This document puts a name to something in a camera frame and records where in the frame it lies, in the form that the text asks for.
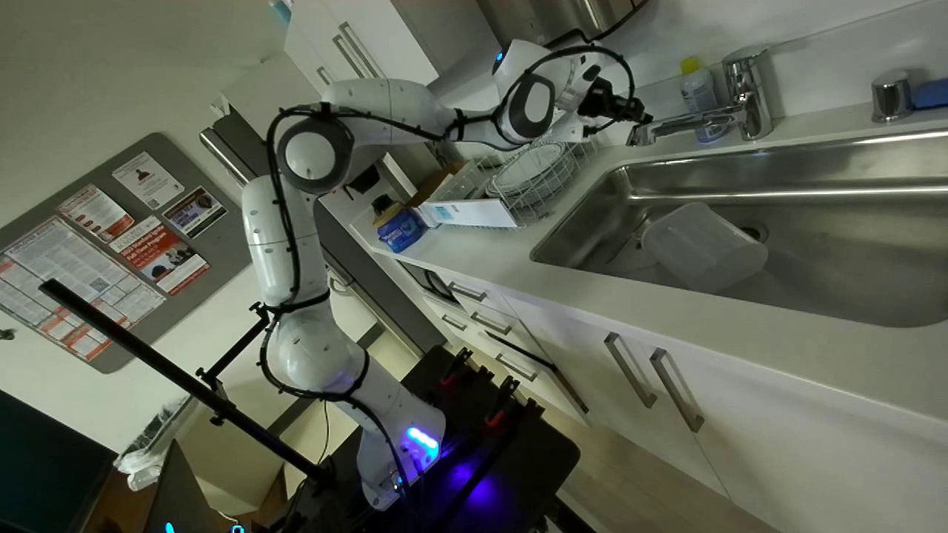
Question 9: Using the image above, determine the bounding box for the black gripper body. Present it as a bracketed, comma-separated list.
[577, 80, 644, 120]

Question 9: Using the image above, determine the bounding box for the chrome sink faucet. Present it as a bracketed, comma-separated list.
[629, 46, 780, 144]

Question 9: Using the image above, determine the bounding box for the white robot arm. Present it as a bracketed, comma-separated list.
[241, 37, 644, 512]

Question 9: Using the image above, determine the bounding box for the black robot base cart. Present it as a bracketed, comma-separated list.
[282, 348, 580, 533]

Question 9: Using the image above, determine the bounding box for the soap bottle with yellow cap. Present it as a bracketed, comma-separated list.
[678, 55, 721, 117]

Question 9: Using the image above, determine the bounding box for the white dish rack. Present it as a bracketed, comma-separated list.
[493, 144, 589, 222]

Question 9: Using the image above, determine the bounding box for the clear plastic container in sink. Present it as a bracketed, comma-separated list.
[639, 203, 767, 290]

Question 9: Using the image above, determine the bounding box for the stainless steel sink basin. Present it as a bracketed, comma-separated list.
[530, 133, 948, 327]

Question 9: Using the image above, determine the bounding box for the white kitchen cabinet unit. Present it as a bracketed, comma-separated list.
[324, 98, 948, 533]

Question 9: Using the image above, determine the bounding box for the grey notice board with posters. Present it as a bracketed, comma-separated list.
[0, 133, 250, 372]

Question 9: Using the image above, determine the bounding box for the black tripod pole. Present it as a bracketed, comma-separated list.
[38, 277, 321, 477]

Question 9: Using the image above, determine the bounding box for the right cabinet door handle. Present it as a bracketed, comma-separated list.
[650, 348, 705, 431]

